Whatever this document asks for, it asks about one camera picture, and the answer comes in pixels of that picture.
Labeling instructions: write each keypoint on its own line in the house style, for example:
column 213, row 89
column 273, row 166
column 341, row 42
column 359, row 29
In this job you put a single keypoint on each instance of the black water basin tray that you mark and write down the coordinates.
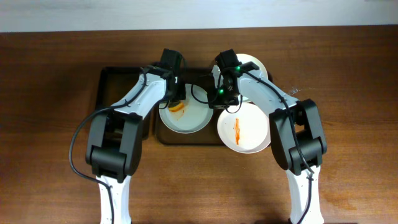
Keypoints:
column 115, row 83

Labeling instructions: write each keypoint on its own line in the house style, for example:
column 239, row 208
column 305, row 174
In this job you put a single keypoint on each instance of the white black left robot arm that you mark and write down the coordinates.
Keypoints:
column 115, row 139

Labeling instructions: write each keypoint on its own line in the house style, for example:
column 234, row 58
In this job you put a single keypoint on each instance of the white plate corner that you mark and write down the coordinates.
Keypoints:
column 253, row 65

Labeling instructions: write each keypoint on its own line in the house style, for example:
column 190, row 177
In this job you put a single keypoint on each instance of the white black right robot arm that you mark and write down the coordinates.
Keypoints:
column 297, row 139

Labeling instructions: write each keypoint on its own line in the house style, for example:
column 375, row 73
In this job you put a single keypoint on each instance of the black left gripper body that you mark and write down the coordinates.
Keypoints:
column 180, row 94

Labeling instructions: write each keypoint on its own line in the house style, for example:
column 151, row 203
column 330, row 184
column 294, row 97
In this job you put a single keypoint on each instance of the white plate ketchup streak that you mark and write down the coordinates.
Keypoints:
column 189, row 117

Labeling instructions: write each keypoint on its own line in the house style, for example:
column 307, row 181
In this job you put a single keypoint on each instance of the orange green scrub sponge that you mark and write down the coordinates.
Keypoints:
column 176, row 107

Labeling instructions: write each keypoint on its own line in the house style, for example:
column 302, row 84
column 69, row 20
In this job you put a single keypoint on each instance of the white plate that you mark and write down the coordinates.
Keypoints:
column 246, row 131

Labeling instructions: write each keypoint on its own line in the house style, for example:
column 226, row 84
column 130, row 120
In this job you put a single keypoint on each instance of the brown serving tray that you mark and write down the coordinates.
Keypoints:
column 201, row 81

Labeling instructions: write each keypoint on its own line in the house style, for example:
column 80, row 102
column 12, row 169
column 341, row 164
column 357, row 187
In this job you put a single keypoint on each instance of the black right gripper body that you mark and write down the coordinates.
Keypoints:
column 217, row 101

